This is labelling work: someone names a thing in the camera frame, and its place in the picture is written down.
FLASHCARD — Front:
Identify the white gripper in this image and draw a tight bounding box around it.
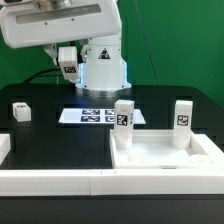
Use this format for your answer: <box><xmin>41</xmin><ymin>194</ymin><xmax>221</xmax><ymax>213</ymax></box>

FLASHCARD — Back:
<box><xmin>0</xmin><ymin>0</ymin><xmax>121</xmax><ymax>65</ymax></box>

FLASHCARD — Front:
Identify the white square table top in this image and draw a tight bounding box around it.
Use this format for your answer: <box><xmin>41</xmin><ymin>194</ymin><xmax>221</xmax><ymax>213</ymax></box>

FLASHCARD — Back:
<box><xmin>110</xmin><ymin>129</ymin><xmax>224</xmax><ymax>169</ymax></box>

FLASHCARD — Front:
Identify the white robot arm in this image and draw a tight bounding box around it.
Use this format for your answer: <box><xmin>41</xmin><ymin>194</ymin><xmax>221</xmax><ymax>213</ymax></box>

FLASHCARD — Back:
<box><xmin>0</xmin><ymin>0</ymin><xmax>131</xmax><ymax>96</ymax></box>

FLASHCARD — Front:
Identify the white sheet with tag markers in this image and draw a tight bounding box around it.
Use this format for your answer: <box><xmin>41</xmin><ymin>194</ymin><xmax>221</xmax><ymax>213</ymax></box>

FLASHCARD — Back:
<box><xmin>59</xmin><ymin>108</ymin><xmax>146</xmax><ymax>125</ymax></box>

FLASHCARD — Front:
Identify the white left fence wall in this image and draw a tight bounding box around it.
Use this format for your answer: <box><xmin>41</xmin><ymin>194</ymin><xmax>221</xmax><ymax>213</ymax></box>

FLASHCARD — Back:
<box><xmin>0</xmin><ymin>134</ymin><xmax>11</xmax><ymax>165</ymax></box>

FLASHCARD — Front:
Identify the white fence wall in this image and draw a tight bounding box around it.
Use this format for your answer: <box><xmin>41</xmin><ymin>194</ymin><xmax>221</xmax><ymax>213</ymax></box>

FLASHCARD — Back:
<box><xmin>0</xmin><ymin>169</ymin><xmax>224</xmax><ymax>196</ymax></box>
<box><xmin>0</xmin><ymin>134</ymin><xmax>11</xmax><ymax>165</ymax></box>

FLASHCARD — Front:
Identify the white front fence wall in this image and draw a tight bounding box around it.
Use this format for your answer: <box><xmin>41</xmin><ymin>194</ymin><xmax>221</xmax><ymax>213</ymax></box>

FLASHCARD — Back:
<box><xmin>0</xmin><ymin>169</ymin><xmax>224</xmax><ymax>196</ymax></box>

